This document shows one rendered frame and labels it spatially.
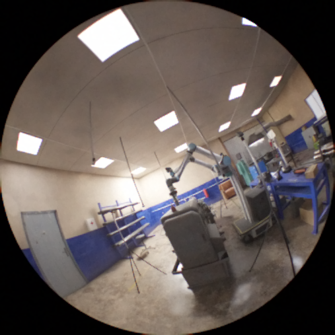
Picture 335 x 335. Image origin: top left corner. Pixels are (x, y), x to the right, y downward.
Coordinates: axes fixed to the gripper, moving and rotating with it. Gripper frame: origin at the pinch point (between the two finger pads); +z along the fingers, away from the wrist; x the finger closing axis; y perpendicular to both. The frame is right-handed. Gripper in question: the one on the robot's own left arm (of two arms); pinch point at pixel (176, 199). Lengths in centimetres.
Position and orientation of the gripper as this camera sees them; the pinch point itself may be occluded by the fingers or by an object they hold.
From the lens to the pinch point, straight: 171.6
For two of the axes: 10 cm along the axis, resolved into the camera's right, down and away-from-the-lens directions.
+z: 4.0, 8.9, -2.3
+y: -4.9, 4.2, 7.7
